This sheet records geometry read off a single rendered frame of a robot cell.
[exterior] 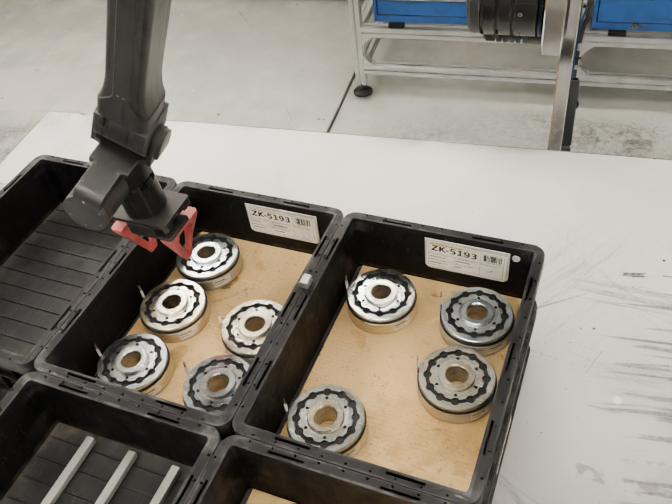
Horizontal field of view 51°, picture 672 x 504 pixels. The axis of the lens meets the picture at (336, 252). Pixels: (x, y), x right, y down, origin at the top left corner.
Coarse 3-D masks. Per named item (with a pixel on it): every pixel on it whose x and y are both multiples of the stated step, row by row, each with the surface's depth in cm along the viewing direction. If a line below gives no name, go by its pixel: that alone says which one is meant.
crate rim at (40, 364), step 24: (216, 192) 115; (240, 192) 114; (336, 216) 108; (120, 264) 106; (312, 264) 101; (96, 288) 102; (288, 312) 95; (264, 360) 90; (96, 384) 90; (240, 384) 88; (168, 408) 87; (192, 408) 86
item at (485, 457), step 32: (384, 224) 106; (416, 224) 105; (544, 256) 98; (288, 320) 94; (512, 352) 89; (256, 384) 88; (512, 384) 86; (288, 448) 81; (320, 448) 81; (480, 448) 78; (384, 480) 77; (416, 480) 77; (480, 480) 76
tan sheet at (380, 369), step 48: (432, 288) 109; (336, 336) 104; (384, 336) 103; (432, 336) 102; (336, 384) 98; (384, 384) 98; (384, 432) 92; (432, 432) 92; (480, 432) 91; (432, 480) 87
